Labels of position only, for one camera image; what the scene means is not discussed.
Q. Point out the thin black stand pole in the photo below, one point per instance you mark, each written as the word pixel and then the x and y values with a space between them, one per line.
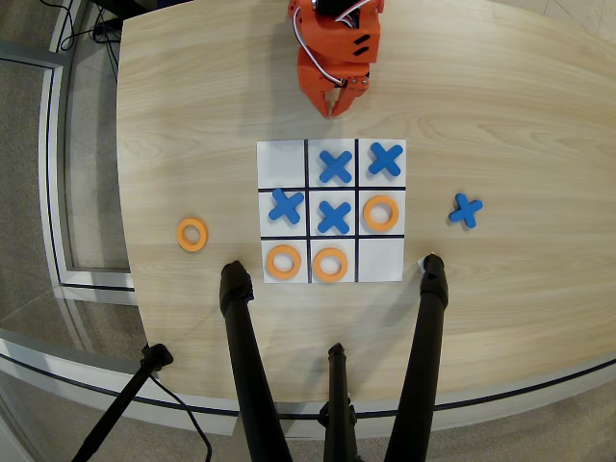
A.
pixel 125 394

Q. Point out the blue foam cross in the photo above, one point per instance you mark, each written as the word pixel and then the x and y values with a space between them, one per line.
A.
pixel 336 166
pixel 385 159
pixel 466 210
pixel 287 205
pixel 334 217

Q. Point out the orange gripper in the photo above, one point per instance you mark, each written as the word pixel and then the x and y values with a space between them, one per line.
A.
pixel 315 77

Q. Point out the short black tripod leg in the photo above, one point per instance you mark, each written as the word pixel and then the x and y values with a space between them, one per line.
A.
pixel 338 399

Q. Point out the white tape piece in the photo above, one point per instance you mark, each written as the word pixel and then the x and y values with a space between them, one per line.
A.
pixel 420 264

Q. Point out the white tic-tac-toe board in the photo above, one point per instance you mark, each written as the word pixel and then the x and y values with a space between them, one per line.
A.
pixel 281 163

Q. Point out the thick black tripod leg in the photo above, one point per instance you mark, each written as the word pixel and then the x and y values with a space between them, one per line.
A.
pixel 245 346
pixel 423 346

